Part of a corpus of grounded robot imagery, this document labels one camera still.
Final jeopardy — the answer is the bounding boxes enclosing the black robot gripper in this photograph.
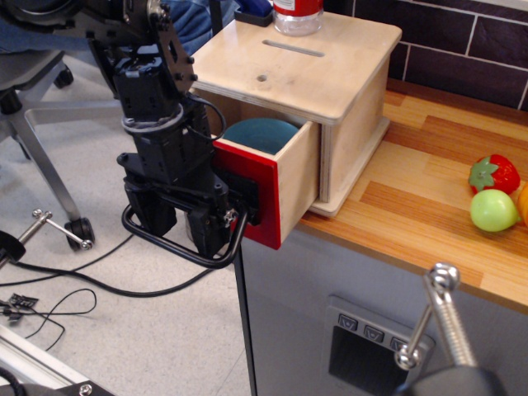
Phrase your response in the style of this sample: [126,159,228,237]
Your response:
[112,59,231,259]

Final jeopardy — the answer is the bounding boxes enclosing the black metal drawer handle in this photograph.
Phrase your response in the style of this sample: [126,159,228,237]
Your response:
[121,168,262,270]

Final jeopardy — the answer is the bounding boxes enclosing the red front wooden drawer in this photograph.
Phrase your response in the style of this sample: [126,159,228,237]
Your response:
[214,97,320,249]

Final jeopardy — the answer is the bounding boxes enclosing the teal bowl in drawer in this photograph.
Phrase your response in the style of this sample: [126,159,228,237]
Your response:
[224,118,299,154]

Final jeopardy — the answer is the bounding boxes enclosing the wooden box housing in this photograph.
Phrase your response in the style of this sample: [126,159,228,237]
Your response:
[194,12,402,217]

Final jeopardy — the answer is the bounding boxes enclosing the black blue clamp on box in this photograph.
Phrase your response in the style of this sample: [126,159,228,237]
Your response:
[234,0,273,27]

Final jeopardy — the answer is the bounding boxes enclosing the silver clamp screw left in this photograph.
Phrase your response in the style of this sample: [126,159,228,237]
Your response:
[0,208,94,269]

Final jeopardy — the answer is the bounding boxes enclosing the silver clamp screw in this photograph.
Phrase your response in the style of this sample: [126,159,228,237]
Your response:
[394,262,508,396]
[0,208,94,269]

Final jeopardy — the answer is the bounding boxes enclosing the grey cabinet with panel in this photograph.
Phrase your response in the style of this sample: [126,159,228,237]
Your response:
[233,229,528,396]

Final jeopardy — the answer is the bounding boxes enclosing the grey office chair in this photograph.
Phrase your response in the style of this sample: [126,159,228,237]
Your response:
[1,50,122,250]

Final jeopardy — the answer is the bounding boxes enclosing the clear bottle red label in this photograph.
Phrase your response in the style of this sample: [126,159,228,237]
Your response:
[272,0,323,36]

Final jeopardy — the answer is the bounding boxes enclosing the silver clamp screw right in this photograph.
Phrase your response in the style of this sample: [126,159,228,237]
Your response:
[394,262,508,396]

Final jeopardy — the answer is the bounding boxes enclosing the green toy apple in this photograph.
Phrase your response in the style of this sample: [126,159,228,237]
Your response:
[469,190,521,233]

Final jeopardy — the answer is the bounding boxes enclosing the red toy strawberry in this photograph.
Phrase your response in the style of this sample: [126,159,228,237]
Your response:
[468,154,521,195]

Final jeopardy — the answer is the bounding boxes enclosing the orange toy fruit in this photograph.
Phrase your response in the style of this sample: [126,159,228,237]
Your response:
[516,182,528,226]

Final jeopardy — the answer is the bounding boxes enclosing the thick black floor cable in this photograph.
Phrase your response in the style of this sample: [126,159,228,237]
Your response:
[0,233,215,299]

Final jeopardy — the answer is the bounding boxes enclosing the aluminium frame rail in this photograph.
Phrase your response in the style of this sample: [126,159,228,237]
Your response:
[1,326,112,395]

